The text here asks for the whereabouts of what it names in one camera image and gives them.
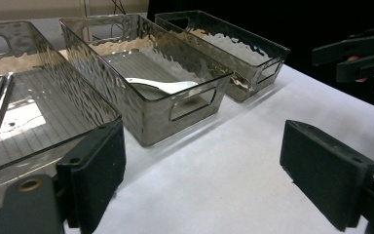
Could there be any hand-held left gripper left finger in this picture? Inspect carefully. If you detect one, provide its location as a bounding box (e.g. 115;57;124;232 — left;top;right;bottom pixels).
56;120;127;234

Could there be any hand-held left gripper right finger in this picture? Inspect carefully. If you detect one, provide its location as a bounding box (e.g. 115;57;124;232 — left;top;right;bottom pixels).
280;119;374;233

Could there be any smoky clear plastic bin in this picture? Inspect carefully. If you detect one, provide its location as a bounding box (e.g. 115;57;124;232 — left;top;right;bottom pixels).
154;10;291;103
58;13;234;147
0;20;123;214

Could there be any light wooden desk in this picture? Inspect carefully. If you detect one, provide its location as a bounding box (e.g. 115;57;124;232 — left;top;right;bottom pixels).
0;0;150;23

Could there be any black cable bundle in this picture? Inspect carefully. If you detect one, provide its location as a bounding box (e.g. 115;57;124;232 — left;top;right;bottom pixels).
110;0;128;16

